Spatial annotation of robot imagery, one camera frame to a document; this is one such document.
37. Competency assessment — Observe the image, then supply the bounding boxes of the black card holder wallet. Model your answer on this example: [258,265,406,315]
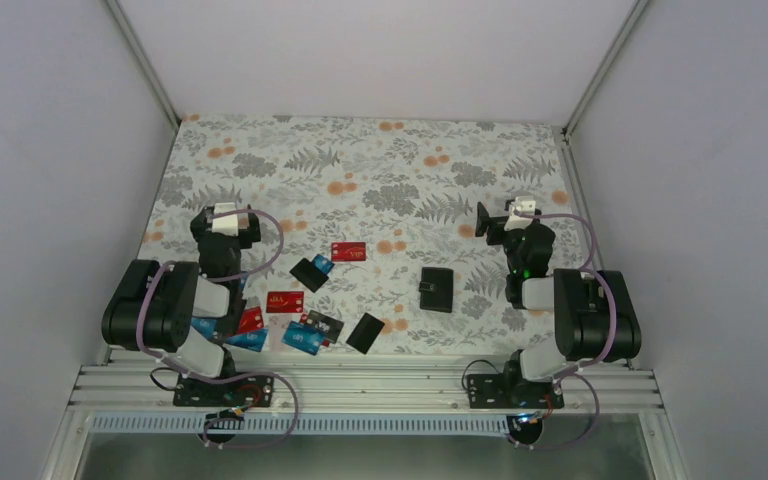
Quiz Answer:
[418,267,454,313]

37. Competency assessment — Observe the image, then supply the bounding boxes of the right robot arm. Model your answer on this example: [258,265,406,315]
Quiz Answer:
[475,197,642,407]

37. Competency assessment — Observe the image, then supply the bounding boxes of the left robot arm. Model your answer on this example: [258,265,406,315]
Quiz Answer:
[101,203,261,405]

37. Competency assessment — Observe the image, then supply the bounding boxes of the red card lower left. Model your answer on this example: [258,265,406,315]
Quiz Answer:
[236,306,265,334]

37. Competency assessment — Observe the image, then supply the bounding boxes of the blue card far left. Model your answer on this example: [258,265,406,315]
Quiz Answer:
[191,317,217,339]

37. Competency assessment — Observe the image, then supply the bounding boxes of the red card centre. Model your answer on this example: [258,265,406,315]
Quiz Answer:
[266,291,304,314]

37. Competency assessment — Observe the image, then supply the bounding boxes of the blue card lower left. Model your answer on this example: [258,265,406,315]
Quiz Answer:
[224,328,268,352]

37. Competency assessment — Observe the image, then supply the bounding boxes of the blue card under black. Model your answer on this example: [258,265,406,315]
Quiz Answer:
[312,254,334,276]

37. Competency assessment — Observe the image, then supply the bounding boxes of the blue card lower centre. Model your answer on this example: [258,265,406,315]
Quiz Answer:
[281,321,326,356]

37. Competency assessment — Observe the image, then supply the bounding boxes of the red VIP card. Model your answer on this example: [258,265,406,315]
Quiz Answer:
[331,242,367,262]

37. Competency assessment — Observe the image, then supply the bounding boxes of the black patterned card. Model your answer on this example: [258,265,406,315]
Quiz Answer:
[300,310,344,346]

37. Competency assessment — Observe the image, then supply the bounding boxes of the floral patterned table mat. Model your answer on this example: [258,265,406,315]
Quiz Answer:
[139,114,586,356]

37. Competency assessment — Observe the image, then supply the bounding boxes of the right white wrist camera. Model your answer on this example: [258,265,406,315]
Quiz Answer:
[505,196,537,217]

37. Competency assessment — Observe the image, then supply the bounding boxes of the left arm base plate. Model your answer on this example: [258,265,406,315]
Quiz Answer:
[172,375,274,408]

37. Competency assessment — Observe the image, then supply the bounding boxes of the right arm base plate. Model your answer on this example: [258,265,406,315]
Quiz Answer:
[464,374,565,410]

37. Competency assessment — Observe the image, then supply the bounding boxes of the aluminium rail frame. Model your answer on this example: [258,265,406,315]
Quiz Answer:
[68,350,664,414]

